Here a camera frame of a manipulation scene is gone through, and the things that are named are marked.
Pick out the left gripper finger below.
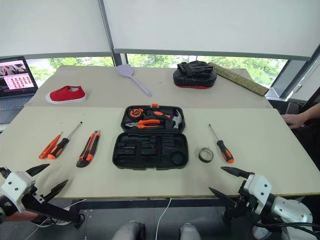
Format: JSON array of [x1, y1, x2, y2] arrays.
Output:
[[43, 179, 69, 203], [25, 163, 51, 177]]

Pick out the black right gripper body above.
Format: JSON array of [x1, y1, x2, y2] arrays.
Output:
[[234, 181, 261, 214]]

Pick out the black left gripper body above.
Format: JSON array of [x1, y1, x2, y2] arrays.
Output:
[[21, 183, 48, 205]]

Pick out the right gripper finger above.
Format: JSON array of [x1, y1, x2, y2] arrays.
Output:
[[220, 166, 255, 180], [208, 186, 237, 209]]

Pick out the orange tester screwdriver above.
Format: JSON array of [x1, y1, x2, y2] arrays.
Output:
[[37, 131, 64, 160]]

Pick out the short black orange screwdriver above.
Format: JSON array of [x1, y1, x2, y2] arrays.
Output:
[[208, 123, 235, 164]]

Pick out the long black orange screwdriver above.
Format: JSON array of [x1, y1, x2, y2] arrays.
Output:
[[47, 121, 84, 161]]

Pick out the orange black utility knife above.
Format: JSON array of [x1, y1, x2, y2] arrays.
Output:
[[76, 129, 102, 169]]

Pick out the black tool case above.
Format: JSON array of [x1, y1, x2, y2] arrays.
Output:
[[112, 103, 190, 172]]

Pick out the person's bare hand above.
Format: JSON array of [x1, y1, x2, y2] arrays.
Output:
[[280, 113, 307, 130]]

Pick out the black white sneaker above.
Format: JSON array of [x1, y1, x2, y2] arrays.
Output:
[[31, 215, 73, 227]]

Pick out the black electrical tape roll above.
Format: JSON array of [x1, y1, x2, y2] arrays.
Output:
[[198, 147, 215, 164]]

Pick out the grey rounded shape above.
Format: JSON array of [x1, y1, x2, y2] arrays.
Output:
[[179, 222, 201, 240], [111, 220, 147, 240]]

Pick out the person in black clothes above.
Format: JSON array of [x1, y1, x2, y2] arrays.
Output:
[[289, 119, 320, 174]]

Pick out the red canvas shoe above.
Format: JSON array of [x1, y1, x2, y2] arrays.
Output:
[[45, 85, 89, 105]]

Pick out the claw hammer orange black grip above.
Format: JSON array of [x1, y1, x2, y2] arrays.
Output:
[[145, 107, 185, 131]]

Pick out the green rolled mat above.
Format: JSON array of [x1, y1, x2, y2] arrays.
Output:
[[208, 62, 270, 98]]

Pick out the open laptop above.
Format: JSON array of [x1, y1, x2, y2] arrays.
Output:
[[0, 55, 39, 125]]

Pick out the black red boxing pad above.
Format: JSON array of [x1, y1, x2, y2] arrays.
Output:
[[172, 60, 218, 90]]

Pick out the orange black tape measure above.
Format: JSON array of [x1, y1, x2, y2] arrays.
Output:
[[128, 107, 144, 119]]

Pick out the lilac plastic spatula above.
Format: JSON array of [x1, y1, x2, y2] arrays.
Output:
[[115, 63, 153, 97]]

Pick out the grey window pillar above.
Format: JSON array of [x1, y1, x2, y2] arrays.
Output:
[[98, 0, 129, 68]]

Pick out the white roller blind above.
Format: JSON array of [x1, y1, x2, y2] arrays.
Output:
[[102, 0, 320, 61], [0, 0, 113, 59]]

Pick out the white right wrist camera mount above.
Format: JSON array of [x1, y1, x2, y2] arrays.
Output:
[[242, 174, 273, 209]]

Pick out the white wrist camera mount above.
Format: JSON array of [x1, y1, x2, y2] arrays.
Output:
[[242, 174, 273, 209], [0, 171, 35, 214]]

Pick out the white cable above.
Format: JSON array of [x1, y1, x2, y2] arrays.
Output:
[[24, 198, 88, 240], [154, 197, 173, 240]]

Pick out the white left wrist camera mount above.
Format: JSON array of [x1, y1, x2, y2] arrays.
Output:
[[0, 171, 35, 214]]

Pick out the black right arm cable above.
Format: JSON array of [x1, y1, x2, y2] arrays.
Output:
[[246, 212, 320, 237]]

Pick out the black metal table frame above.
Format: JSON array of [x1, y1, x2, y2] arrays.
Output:
[[21, 197, 242, 229]]

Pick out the orange handled pliers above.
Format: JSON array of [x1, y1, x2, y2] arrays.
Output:
[[124, 119, 162, 131]]

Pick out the grey window side frame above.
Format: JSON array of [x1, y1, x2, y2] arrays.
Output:
[[264, 44, 320, 101]]

